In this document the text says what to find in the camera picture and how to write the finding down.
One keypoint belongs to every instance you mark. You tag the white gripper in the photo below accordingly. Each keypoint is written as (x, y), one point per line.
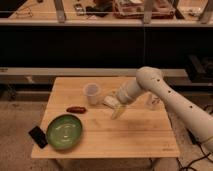
(127, 93)

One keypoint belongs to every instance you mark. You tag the white sponge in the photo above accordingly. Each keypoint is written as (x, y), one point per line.
(110, 101)

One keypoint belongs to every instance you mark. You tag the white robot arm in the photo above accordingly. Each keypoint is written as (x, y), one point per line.
(198, 121)

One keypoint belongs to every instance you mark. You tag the wooden table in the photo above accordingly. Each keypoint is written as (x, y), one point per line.
(138, 133)

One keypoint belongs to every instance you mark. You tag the clear plastic cup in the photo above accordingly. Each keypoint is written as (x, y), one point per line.
(92, 93)

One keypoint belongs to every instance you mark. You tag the brown sausage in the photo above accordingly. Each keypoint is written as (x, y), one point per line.
(76, 109)

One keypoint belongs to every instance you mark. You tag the green bowl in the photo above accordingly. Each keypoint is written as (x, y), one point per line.
(64, 132)

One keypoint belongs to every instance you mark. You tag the black phone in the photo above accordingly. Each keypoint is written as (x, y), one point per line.
(38, 136)

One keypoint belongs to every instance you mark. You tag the basket on shelf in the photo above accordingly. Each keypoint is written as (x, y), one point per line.
(136, 8)

